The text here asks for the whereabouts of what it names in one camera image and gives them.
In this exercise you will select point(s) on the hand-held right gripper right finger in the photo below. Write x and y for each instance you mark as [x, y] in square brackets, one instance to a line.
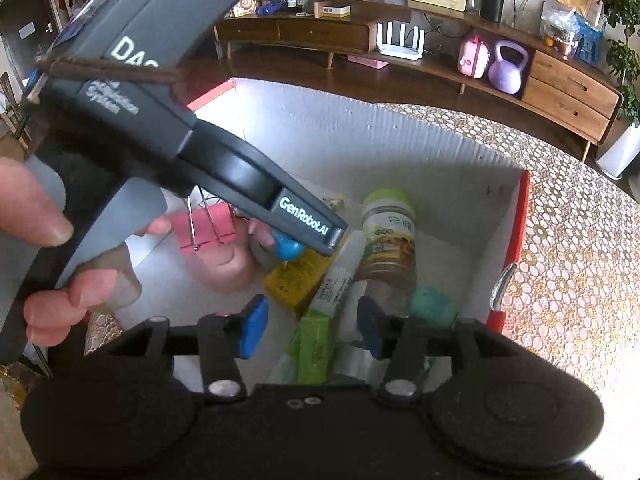
[370, 330]

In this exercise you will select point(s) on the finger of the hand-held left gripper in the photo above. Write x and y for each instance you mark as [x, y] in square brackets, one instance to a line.
[305, 215]

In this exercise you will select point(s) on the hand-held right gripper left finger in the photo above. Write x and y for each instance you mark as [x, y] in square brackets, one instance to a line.
[255, 325]

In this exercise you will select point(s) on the blue pushpin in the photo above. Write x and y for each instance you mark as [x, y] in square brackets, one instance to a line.
[286, 250]

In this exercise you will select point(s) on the white green toothpaste tube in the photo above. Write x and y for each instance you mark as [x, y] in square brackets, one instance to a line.
[315, 350]

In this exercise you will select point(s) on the teal round item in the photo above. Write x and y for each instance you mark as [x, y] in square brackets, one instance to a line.
[432, 305]

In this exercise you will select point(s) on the green-lidded bottle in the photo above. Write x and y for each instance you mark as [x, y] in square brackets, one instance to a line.
[390, 250]

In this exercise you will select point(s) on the pink binder clip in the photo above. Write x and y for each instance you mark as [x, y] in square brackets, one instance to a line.
[205, 227]

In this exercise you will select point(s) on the red cardboard box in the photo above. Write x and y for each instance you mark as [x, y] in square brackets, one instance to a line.
[400, 160]

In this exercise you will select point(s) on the person's left hand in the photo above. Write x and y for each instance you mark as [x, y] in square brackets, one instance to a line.
[35, 205]

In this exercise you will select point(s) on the brown printed box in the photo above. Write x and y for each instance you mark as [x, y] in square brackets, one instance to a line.
[245, 5]

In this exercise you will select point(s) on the pink flat box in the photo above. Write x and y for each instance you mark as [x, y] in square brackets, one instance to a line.
[367, 61]

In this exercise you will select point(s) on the blue toy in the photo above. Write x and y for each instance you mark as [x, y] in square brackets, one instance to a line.
[270, 7]

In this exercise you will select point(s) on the white router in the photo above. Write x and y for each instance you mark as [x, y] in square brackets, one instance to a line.
[400, 52]

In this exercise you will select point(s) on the small yellow white box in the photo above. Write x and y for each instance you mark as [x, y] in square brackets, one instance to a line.
[332, 10]

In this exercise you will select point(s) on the pink small case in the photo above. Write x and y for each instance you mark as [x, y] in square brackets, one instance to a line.
[472, 60]

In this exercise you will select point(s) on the purple kettlebell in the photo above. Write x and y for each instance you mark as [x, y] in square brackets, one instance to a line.
[507, 77]

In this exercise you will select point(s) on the black speaker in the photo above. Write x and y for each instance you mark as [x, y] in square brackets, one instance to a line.
[492, 2]

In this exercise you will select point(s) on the wooden TV cabinet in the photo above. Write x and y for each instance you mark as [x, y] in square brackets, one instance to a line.
[565, 95]

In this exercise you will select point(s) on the green tree in white planter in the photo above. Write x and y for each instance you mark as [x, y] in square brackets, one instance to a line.
[622, 150]

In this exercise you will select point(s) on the clear plastic bag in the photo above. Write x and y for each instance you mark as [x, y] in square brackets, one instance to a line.
[557, 25]

